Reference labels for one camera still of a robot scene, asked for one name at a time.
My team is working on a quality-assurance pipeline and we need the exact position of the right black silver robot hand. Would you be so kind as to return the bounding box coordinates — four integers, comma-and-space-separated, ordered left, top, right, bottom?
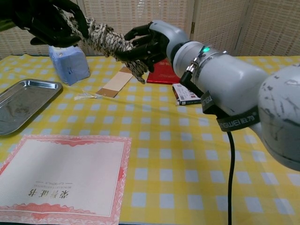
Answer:
114, 19, 189, 73

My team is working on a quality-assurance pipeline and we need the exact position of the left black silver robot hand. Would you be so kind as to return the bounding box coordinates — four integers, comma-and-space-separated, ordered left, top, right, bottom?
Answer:
0, 0, 90, 48

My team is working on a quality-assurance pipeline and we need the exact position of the braided beige black rope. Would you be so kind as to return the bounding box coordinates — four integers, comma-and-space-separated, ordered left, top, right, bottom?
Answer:
62, 7, 150, 84

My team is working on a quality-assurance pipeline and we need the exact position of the red certificate folder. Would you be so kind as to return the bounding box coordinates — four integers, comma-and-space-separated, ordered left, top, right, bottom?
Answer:
146, 58, 181, 85

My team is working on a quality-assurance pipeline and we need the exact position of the blue tissue pack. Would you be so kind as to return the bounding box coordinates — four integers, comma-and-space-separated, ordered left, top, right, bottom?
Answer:
48, 44, 91, 86

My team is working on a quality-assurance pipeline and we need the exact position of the beige bookmark with tassel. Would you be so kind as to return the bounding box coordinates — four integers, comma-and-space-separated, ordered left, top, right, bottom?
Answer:
74, 66, 134, 101

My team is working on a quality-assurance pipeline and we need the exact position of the white box with colourful squares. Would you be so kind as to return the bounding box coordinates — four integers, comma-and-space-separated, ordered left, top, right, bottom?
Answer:
172, 83, 203, 106

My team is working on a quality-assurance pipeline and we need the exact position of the silver metal tray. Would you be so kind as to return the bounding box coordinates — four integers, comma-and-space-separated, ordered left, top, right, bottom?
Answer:
0, 79, 64, 136

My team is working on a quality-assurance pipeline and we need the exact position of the yellow white checked tablecloth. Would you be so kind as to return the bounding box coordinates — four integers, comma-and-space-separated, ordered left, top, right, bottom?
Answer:
0, 54, 300, 225

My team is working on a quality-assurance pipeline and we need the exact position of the certificate paper with pink border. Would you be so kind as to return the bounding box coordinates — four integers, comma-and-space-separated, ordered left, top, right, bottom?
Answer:
0, 135, 133, 225

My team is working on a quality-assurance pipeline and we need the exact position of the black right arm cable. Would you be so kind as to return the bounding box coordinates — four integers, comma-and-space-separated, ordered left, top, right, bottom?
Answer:
225, 130, 236, 225

